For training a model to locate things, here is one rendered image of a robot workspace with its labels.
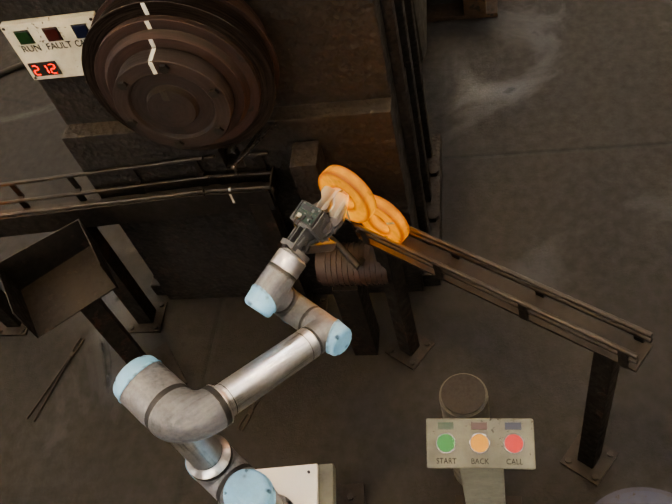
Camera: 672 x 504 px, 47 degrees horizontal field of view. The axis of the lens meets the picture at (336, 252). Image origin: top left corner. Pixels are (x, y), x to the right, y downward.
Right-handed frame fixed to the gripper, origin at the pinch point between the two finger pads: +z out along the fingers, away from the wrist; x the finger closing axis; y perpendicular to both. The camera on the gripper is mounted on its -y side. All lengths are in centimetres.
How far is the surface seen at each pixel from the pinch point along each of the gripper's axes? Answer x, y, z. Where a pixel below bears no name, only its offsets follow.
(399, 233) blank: -7.1, -22.3, 1.9
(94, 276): 66, -19, -53
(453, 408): -40, -34, -28
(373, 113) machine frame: 14.1, -12.5, 25.1
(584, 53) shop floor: 24, -132, 134
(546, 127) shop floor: 15, -120, 91
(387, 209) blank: -3.4, -16.5, 4.6
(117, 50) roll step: 50, 35, -4
